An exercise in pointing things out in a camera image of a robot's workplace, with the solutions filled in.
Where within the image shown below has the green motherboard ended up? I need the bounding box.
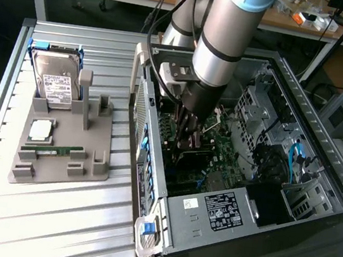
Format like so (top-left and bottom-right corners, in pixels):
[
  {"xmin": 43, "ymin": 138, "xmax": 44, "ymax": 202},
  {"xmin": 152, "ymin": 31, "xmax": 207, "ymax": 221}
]
[{"xmin": 146, "ymin": 99, "xmax": 257, "ymax": 206}]

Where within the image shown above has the green RAM stick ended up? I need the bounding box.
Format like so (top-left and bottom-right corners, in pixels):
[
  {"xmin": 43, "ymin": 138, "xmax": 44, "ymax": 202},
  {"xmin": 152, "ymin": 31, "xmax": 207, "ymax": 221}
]
[{"xmin": 21, "ymin": 139, "xmax": 84, "ymax": 160}]

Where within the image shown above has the grey power supply unit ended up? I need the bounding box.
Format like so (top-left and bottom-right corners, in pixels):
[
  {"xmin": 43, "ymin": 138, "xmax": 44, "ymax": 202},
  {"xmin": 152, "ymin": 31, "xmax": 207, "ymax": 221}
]
[{"xmin": 159, "ymin": 179, "xmax": 261, "ymax": 257}]

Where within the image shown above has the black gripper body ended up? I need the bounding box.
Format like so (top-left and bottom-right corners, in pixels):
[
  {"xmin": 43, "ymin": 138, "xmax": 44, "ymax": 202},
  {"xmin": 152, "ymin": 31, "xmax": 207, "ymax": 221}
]
[{"xmin": 177, "ymin": 79, "xmax": 227, "ymax": 126}]

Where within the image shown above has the clear case latch blue tab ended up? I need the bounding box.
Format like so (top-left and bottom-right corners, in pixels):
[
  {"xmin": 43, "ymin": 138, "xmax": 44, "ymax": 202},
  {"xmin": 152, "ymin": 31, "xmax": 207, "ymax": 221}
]
[{"xmin": 129, "ymin": 212, "xmax": 167, "ymax": 257}]

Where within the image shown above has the black camera cable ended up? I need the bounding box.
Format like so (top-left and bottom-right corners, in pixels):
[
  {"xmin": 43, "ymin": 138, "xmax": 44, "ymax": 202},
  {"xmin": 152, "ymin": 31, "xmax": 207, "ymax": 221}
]
[{"xmin": 138, "ymin": 0, "xmax": 204, "ymax": 106}]

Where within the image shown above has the silver CPU chip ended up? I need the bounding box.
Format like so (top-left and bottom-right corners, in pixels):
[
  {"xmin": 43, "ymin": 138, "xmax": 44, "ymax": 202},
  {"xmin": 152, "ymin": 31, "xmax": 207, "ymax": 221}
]
[{"xmin": 27, "ymin": 118, "xmax": 54, "ymax": 144}]

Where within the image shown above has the grey plastic parts rack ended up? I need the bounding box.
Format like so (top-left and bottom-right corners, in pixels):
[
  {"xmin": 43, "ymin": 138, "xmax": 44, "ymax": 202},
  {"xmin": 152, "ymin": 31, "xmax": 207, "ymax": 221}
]
[{"xmin": 7, "ymin": 61, "xmax": 125, "ymax": 197}]

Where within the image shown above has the black slanted pole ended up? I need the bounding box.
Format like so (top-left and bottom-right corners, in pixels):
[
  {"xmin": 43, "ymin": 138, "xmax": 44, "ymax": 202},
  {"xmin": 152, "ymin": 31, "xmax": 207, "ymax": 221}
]
[{"xmin": 297, "ymin": 0, "xmax": 343, "ymax": 90}]

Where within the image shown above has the cluttered wooden desk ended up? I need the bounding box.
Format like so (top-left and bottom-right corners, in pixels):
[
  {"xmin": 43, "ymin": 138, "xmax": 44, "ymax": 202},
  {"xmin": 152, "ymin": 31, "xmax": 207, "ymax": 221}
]
[{"xmin": 251, "ymin": 0, "xmax": 343, "ymax": 89}]

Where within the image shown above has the silver metal drive cage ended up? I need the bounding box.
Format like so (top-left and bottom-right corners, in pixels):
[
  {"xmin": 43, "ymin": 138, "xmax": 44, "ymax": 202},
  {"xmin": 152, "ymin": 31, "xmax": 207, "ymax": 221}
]
[{"xmin": 229, "ymin": 81, "xmax": 286, "ymax": 151}]

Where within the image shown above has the blue SATA wire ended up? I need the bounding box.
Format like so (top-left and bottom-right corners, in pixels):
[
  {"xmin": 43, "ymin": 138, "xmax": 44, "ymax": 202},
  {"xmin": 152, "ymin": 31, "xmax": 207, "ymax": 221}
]
[{"xmin": 284, "ymin": 140, "xmax": 306, "ymax": 186}]

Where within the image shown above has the metal socket cover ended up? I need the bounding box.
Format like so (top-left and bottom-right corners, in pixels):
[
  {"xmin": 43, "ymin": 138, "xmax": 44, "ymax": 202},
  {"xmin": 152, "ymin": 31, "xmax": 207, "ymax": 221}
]
[{"xmin": 203, "ymin": 107, "xmax": 227, "ymax": 134}]

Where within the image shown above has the silver disk bay bracket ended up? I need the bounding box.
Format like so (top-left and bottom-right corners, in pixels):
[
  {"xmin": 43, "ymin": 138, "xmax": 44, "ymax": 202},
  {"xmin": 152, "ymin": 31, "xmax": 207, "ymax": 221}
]
[{"xmin": 276, "ymin": 174, "xmax": 338, "ymax": 226}]

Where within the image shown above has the small orange box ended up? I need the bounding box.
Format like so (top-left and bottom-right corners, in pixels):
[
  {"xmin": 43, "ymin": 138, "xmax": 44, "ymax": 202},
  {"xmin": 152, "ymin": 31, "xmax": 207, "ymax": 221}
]
[{"xmin": 292, "ymin": 10, "xmax": 316, "ymax": 28}]

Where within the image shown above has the grey chipset heatsink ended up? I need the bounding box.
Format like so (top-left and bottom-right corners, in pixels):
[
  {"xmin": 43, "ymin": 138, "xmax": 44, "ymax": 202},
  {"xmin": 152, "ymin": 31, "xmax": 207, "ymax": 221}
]
[{"xmin": 204, "ymin": 170, "xmax": 228, "ymax": 192}]

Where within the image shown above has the open black PC case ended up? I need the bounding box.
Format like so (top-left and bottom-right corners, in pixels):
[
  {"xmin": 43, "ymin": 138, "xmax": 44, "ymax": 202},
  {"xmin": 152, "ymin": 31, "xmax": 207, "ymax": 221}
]
[{"xmin": 106, "ymin": 32, "xmax": 343, "ymax": 257}]

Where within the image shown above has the graphics card with metal bracket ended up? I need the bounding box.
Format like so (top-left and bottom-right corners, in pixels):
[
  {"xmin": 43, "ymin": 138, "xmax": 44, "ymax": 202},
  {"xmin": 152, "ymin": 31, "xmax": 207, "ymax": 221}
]
[{"xmin": 170, "ymin": 141, "xmax": 218, "ymax": 174}]

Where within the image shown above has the small white box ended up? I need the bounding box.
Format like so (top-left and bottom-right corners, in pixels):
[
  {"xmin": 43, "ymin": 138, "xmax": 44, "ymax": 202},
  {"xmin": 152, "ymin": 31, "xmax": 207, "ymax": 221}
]
[{"xmin": 313, "ymin": 15, "xmax": 340, "ymax": 34}]

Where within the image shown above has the blue plastic disk carrier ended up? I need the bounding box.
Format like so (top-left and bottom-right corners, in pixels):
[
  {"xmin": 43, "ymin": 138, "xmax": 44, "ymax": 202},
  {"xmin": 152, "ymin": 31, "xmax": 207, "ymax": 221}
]
[{"xmin": 20, "ymin": 37, "xmax": 90, "ymax": 104}]

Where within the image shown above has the silver hard disk drive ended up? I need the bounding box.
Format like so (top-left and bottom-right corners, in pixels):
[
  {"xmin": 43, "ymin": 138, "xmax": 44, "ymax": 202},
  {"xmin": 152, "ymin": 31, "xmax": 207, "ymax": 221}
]
[{"xmin": 25, "ymin": 47, "xmax": 85, "ymax": 113}]

